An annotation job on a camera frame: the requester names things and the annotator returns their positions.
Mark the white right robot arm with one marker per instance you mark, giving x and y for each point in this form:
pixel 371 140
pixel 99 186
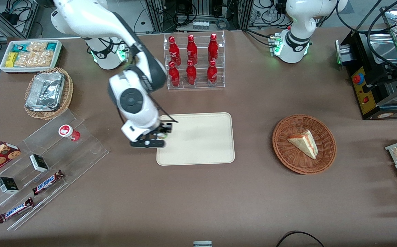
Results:
pixel 92 17

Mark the red cola bottle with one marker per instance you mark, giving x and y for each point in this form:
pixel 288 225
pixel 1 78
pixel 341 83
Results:
pixel 174 51
pixel 191 74
pixel 191 50
pixel 174 76
pixel 213 49
pixel 212 74

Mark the clear acrylic bottle rack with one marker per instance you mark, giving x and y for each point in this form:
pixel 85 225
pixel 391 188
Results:
pixel 200 85

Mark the black sealing machine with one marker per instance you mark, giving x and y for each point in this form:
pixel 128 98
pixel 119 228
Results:
pixel 356 58

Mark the brown round wicker basket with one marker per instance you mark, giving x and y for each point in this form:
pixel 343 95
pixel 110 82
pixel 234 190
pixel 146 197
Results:
pixel 287 154

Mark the snickers chocolate bar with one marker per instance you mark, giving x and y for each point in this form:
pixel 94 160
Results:
pixel 47 182
pixel 15 210

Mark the beige plastic tray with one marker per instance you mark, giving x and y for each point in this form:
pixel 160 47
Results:
pixel 201 140

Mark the small black box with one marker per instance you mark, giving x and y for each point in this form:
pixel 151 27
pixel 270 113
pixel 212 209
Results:
pixel 8 185
pixel 39 163

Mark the yellow snack pack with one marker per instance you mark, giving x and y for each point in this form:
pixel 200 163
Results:
pixel 11 59

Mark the white power strip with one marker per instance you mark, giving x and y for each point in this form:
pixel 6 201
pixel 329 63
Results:
pixel 200 25

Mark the red yogurt cup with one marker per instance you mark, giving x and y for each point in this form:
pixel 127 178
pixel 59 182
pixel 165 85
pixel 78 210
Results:
pixel 66 131

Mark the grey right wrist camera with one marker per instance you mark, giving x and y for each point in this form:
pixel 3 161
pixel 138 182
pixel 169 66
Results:
pixel 148 143

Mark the grey box at table edge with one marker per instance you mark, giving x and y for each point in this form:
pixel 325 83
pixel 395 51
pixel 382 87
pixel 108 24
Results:
pixel 202 244

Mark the wrapped triangle sandwich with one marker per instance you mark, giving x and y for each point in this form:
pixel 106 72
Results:
pixel 304 144

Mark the silver foil container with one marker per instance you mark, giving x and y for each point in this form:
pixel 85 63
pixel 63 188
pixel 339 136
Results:
pixel 45 91

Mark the clear cracker bag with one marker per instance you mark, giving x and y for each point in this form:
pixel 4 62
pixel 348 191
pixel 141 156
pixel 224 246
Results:
pixel 37 46
pixel 35 59

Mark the clear acrylic stepped stand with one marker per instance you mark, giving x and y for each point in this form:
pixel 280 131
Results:
pixel 81 154

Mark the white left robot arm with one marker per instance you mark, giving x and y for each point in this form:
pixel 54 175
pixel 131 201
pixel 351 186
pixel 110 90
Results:
pixel 299 20

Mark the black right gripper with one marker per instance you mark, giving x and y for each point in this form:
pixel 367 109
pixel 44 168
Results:
pixel 165 128

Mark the light wicker basket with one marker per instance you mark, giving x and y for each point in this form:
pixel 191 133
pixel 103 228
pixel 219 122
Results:
pixel 68 89

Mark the white snack bin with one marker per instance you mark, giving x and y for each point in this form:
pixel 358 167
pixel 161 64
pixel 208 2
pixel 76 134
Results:
pixel 4 68

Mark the teal snack pack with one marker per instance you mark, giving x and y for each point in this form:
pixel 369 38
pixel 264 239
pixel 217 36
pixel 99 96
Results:
pixel 20 47
pixel 51 46

